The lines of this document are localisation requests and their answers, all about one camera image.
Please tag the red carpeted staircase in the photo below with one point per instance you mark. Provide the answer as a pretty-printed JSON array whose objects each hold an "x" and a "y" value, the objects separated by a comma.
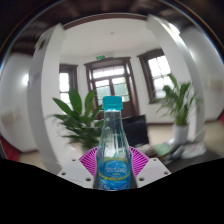
[{"x": 8, "y": 151}]

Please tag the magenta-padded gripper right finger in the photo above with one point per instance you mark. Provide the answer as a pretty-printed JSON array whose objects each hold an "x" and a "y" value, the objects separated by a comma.
[{"x": 139, "y": 164}]

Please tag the broad-leaf plant in white pot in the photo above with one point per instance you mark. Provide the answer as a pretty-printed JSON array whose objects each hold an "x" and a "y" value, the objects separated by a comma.
[
  {"x": 180, "y": 103},
  {"x": 80, "y": 123}
]

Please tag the green packet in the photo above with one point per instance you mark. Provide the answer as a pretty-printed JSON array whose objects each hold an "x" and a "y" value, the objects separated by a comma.
[{"x": 162, "y": 149}]

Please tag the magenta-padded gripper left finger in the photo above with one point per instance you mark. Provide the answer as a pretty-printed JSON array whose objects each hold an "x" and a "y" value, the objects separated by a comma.
[{"x": 87, "y": 164}]

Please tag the black chair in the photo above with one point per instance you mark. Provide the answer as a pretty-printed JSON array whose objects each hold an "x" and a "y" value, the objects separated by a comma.
[{"x": 136, "y": 131}]

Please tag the dark wooden double door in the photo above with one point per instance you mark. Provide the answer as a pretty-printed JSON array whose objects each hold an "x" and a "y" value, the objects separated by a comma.
[{"x": 111, "y": 83}]

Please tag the clear bottle with teal cap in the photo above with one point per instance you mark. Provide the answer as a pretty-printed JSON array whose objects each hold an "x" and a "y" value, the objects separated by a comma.
[{"x": 112, "y": 156}]

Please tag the green exit sign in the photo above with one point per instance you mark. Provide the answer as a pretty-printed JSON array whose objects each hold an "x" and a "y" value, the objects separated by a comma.
[{"x": 100, "y": 57}]

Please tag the white printed magazine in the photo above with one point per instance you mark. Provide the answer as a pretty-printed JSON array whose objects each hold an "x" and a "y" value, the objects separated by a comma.
[{"x": 194, "y": 150}]

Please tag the dark-framed window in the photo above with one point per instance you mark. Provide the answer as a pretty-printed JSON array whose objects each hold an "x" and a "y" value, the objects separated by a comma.
[
  {"x": 160, "y": 71},
  {"x": 66, "y": 83}
]

